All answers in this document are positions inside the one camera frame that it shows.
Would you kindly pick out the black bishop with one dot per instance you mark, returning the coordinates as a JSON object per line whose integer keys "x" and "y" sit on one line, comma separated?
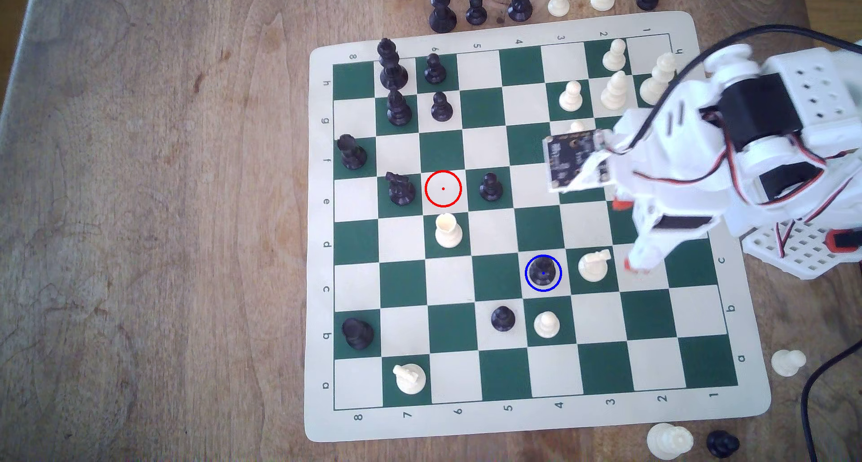
{"x": 398, "y": 112}

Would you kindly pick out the black queen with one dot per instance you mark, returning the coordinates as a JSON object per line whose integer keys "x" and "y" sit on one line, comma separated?
{"x": 442, "y": 14}

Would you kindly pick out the black knight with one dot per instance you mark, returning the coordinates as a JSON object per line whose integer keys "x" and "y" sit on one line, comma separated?
{"x": 519, "y": 3}
{"x": 401, "y": 189}

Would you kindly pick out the white knight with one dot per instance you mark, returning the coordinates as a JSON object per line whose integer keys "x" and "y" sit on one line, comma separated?
{"x": 595, "y": 267}
{"x": 409, "y": 379}

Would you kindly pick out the black king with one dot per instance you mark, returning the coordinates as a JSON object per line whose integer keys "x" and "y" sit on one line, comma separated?
{"x": 392, "y": 71}

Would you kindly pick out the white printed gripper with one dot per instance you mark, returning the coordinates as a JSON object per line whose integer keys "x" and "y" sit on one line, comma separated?
{"x": 679, "y": 223}

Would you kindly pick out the red black base clamp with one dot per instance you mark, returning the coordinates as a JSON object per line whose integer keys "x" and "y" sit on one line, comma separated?
{"x": 843, "y": 240}

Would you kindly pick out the white rook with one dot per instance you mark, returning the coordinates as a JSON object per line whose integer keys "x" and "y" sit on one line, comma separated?
{"x": 448, "y": 233}
{"x": 669, "y": 442}

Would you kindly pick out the green and cream chess mat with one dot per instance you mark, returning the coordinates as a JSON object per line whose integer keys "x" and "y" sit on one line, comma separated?
{"x": 404, "y": 283}

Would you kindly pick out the white printed robot arm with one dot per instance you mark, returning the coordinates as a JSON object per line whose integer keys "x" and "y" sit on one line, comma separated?
{"x": 808, "y": 85}

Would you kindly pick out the white pawn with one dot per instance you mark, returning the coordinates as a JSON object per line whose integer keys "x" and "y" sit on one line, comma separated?
{"x": 577, "y": 126}
{"x": 557, "y": 1}
{"x": 547, "y": 325}
{"x": 570, "y": 98}
{"x": 786, "y": 363}

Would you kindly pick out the black camera circuit board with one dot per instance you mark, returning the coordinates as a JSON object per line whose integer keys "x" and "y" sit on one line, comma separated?
{"x": 572, "y": 155}

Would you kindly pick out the white perforated base plate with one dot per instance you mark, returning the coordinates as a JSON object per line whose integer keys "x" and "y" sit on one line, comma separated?
{"x": 801, "y": 253}

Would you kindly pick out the white king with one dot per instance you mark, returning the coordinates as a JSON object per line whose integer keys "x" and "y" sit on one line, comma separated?
{"x": 656, "y": 81}

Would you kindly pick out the black rook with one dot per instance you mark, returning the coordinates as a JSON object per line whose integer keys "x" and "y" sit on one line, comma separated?
{"x": 357, "y": 334}
{"x": 351, "y": 153}

